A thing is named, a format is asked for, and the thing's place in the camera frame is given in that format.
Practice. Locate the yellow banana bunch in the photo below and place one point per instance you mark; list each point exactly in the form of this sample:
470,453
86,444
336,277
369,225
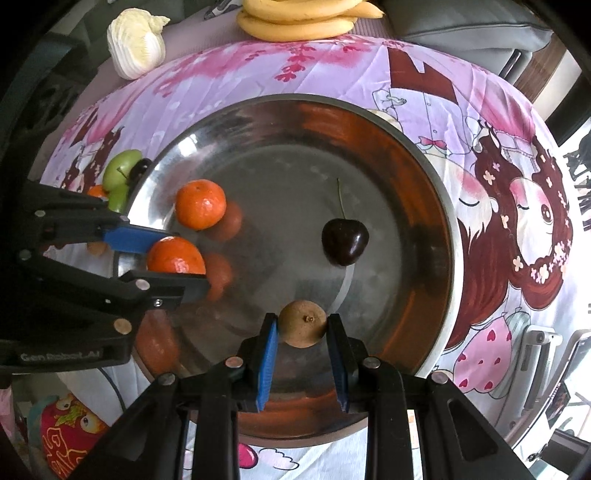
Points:
295,18

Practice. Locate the orange tangerine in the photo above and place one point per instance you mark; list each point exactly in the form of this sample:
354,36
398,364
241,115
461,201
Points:
97,190
173,258
201,204

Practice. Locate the white metal stand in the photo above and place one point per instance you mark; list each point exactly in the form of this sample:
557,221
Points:
540,364

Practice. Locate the dark red cherry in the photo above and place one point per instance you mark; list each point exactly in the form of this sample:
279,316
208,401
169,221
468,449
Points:
345,242
141,168

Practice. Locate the red printed pillow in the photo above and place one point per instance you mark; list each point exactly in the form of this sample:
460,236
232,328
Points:
69,434

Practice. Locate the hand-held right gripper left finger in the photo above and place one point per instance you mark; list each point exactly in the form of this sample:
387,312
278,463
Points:
268,364

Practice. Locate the round steel basin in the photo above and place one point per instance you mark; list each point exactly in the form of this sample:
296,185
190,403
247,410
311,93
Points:
286,175

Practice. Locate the brown longan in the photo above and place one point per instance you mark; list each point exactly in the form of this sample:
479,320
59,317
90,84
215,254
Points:
97,249
302,325

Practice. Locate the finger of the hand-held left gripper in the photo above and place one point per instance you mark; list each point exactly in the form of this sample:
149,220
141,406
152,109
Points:
196,290
134,240

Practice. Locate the green jujube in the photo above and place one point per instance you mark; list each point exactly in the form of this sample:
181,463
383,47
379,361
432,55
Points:
117,197
121,165

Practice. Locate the pink printed blanket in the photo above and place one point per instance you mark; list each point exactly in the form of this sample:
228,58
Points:
323,74

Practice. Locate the grey cushion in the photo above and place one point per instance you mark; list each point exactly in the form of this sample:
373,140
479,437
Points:
461,23

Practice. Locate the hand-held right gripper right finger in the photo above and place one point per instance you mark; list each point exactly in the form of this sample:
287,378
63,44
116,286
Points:
339,369

